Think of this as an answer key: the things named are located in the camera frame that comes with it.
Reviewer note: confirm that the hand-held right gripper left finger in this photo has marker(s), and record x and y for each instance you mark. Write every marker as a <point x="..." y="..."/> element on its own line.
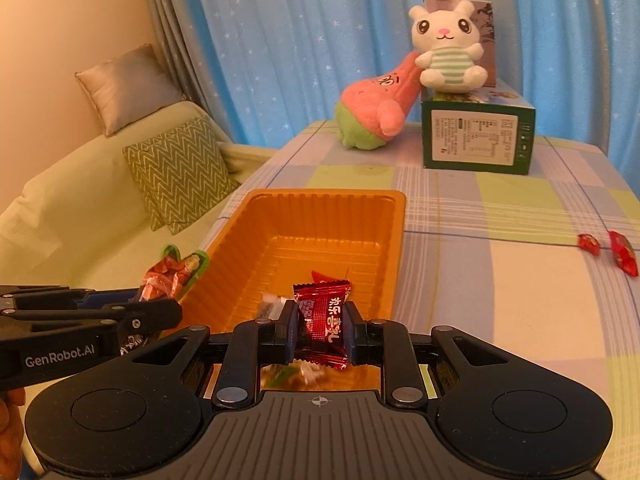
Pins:
<point x="288" y="332"/>

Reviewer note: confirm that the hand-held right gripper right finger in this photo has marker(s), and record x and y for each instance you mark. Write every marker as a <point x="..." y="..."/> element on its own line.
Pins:
<point x="352" y="342"/>

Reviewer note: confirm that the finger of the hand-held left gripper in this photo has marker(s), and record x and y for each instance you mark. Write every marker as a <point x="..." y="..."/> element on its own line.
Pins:
<point x="150" y="316"/>
<point x="50" y="297"/>

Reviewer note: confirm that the clear seaweed snack packet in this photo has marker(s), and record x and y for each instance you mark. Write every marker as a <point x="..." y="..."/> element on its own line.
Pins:
<point x="270" y="306"/>

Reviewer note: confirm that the dark red candy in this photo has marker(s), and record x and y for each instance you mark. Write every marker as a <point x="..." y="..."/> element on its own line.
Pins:
<point x="322" y="325"/>

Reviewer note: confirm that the dark snack bar green ends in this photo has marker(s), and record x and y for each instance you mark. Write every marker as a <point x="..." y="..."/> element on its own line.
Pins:
<point x="165" y="280"/>

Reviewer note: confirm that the red snack packet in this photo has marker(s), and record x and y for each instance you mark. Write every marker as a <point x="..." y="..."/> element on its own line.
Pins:
<point x="320" y="276"/>
<point x="622" y="252"/>

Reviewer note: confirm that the orange plastic tray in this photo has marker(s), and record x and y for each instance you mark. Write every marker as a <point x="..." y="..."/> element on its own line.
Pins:
<point x="310" y="220"/>

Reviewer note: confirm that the person's left hand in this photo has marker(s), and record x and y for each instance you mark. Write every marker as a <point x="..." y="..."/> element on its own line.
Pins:
<point x="10" y="430"/>

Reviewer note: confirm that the green zigzag pillow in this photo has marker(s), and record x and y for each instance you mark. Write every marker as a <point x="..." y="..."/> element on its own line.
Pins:
<point x="185" y="170"/>
<point x="157" y="219"/>

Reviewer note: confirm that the light green sofa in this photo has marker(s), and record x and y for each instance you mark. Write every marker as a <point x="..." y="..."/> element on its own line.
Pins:
<point x="75" y="200"/>

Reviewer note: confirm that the grey square pillow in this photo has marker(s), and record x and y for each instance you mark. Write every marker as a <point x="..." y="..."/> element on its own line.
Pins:
<point x="130" y="85"/>

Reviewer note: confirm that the green cardboard box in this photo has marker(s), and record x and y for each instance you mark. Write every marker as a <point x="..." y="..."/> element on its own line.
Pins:
<point x="475" y="140"/>

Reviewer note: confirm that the pink plush toy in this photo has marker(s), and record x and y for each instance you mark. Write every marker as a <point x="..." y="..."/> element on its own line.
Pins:
<point x="375" y="105"/>

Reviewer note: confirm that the small red wrapped candy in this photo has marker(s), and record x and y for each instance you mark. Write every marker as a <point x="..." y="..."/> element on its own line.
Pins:
<point x="589" y="244"/>

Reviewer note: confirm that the crumpled red snack packet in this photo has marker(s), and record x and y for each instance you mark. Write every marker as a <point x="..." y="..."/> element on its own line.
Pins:
<point x="622" y="252"/>

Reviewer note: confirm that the grey star curtain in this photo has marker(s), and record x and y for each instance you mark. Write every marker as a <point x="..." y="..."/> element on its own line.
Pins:
<point x="170" y="20"/>

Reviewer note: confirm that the blue star curtain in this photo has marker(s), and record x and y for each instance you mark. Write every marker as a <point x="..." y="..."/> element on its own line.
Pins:
<point x="325" y="35"/>

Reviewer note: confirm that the white rabbit plush toy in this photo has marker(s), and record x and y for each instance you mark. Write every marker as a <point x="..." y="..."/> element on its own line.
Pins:
<point x="447" y="55"/>

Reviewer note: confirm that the brown cardboard box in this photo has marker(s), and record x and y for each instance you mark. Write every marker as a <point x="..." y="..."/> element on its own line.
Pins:
<point x="487" y="35"/>

